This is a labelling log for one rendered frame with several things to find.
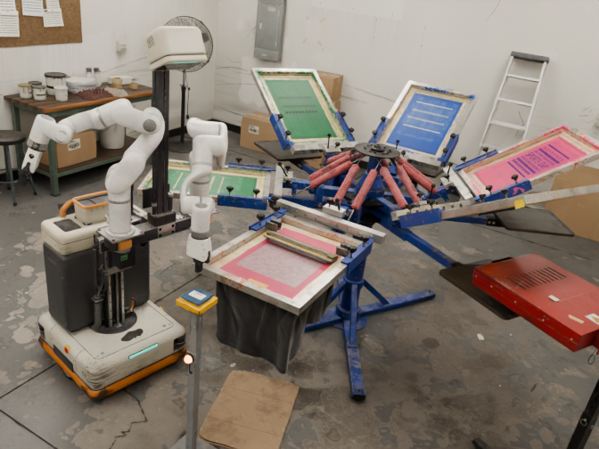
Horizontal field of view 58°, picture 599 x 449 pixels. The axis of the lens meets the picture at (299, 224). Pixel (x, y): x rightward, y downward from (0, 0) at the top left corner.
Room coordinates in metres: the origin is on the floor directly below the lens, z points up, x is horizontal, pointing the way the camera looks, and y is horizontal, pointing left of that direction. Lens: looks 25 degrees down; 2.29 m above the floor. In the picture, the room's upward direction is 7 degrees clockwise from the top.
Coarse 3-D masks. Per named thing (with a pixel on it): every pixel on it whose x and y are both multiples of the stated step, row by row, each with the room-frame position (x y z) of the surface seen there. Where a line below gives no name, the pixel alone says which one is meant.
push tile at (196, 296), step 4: (196, 288) 2.03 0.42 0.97; (188, 292) 1.99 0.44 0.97; (192, 292) 1.99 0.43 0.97; (196, 292) 2.00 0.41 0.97; (200, 292) 2.00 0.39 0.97; (204, 292) 2.01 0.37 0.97; (208, 292) 2.01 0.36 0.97; (184, 296) 1.96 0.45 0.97; (188, 296) 1.96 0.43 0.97; (192, 296) 1.97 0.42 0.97; (196, 296) 1.97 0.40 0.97; (200, 296) 1.97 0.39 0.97; (204, 296) 1.98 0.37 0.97; (208, 296) 1.98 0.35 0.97; (212, 296) 2.00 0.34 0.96; (188, 300) 1.94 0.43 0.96; (192, 300) 1.93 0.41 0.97; (196, 300) 1.94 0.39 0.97; (200, 300) 1.94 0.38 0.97; (204, 300) 1.95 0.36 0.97; (196, 304) 1.92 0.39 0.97; (200, 304) 1.92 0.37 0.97
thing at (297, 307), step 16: (304, 224) 2.80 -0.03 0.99; (240, 240) 2.51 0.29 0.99; (336, 240) 2.70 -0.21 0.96; (352, 240) 2.67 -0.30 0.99; (224, 256) 2.37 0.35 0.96; (208, 272) 2.17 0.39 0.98; (224, 272) 2.17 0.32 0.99; (336, 272) 2.30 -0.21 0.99; (240, 288) 2.09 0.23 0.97; (256, 288) 2.06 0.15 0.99; (320, 288) 2.13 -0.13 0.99; (272, 304) 2.01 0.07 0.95; (288, 304) 1.97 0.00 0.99; (304, 304) 1.99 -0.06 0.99
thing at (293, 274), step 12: (288, 264) 2.38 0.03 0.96; (300, 264) 2.40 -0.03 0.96; (312, 264) 2.41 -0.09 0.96; (324, 264) 2.43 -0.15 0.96; (264, 276) 2.23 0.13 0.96; (276, 276) 2.25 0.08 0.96; (288, 276) 2.26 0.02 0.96; (300, 276) 2.27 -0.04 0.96; (312, 276) 2.29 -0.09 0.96; (276, 288) 2.14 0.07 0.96; (288, 288) 2.16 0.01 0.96; (300, 288) 2.17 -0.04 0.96
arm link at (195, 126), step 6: (192, 120) 2.29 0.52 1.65; (198, 120) 2.30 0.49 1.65; (186, 126) 2.28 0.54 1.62; (192, 126) 2.26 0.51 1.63; (198, 126) 2.26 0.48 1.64; (204, 126) 2.27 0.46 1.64; (210, 126) 2.28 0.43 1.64; (216, 126) 2.29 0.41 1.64; (192, 132) 2.25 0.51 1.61; (198, 132) 2.25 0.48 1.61; (204, 132) 2.26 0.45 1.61; (210, 132) 2.27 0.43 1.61; (216, 132) 2.27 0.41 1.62; (216, 156) 2.43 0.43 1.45; (222, 156) 2.43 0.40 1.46; (222, 162) 2.46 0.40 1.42; (222, 168) 2.51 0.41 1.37
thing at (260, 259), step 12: (264, 240) 2.61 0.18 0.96; (300, 240) 2.66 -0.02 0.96; (312, 240) 2.68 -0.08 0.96; (252, 252) 2.45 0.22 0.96; (264, 252) 2.47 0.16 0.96; (276, 252) 2.49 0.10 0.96; (288, 252) 2.50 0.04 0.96; (228, 264) 2.31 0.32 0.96; (240, 264) 2.32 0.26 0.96; (252, 264) 2.33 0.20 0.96; (264, 264) 2.35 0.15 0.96; (276, 264) 2.37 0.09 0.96; (240, 276) 2.20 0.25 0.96; (252, 276) 2.22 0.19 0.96
